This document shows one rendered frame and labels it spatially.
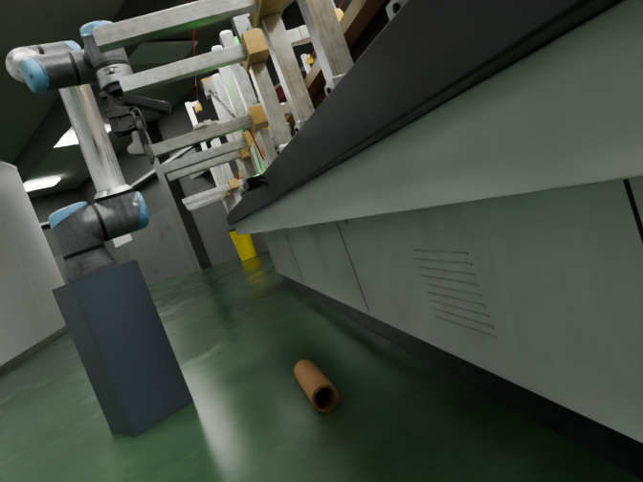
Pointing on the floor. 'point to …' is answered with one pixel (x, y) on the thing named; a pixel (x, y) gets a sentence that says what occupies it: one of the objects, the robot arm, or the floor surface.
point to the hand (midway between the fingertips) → (153, 159)
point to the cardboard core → (316, 386)
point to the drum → (243, 245)
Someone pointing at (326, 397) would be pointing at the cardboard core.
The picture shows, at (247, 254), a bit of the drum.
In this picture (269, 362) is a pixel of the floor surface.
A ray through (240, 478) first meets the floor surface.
